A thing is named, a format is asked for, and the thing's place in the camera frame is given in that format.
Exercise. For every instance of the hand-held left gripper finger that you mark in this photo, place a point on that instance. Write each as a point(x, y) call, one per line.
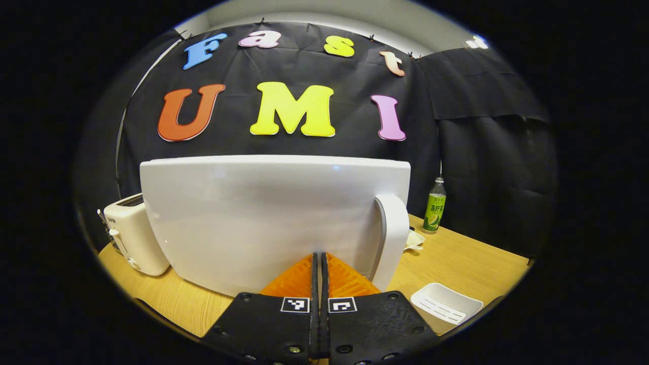
point(314, 304)
point(324, 304)

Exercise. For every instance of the white microwave oven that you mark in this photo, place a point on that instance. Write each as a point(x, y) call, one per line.
point(253, 223)

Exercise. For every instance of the white divided dish of beans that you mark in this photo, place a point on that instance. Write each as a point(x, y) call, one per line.
point(415, 239)

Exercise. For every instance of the white rectangular plate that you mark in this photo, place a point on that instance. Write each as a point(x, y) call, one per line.
point(446, 304)

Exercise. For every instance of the green drink bottle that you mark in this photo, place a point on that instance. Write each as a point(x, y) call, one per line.
point(434, 210)

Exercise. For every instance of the black backdrop cloth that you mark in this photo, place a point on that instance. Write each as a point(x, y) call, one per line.
point(350, 144)

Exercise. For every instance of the cream toaster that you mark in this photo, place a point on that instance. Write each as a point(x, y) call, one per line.
point(134, 233)

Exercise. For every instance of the white ceiling light panel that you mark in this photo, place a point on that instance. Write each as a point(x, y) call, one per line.
point(476, 42)

